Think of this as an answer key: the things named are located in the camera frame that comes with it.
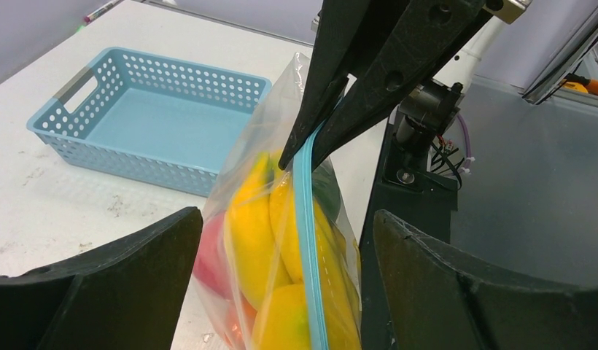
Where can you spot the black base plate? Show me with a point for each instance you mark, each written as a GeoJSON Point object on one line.
{"type": "Point", "coordinates": [421, 198]}

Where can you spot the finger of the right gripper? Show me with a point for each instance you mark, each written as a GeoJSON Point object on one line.
{"type": "Point", "coordinates": [338, 24]}
{"type": "Point", "coordinates": [398, 45]}

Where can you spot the red apple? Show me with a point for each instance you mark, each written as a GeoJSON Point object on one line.
{"type": "Point", "coordinates": [210, 263]}

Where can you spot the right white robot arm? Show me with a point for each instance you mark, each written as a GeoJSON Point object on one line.
{"type": "Point", "coordinates": [435, 102]}

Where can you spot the yellow banana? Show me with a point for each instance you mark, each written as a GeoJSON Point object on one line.
{"type": "Point", "coordinates": [261, 238]}

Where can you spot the green lime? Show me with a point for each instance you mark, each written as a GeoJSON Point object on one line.
{"type": "Point", "coordinates": [326, 189]}

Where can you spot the blue plastic basket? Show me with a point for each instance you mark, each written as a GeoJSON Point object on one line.
{"type": "Point", "coordinates": [150, 118]}

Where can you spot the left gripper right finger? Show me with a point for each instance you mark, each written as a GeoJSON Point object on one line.
{"type": "Point", "coordinates": [440, 297]}

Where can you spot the orange fruit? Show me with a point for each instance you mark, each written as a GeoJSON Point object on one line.
{"type": "Point", "coordinates": [233, 333]}

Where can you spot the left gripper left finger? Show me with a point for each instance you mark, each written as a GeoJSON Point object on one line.
{"type": "Point", "coordinates": [126, 294]}

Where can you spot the clear zip top bag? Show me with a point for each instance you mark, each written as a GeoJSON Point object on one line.
{"type": "Point", "coordinates": [268, 130]}

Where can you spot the aluminium frame rail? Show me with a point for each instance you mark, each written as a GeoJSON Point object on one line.
{"type": "Point", "coordinates": [573, 38]}

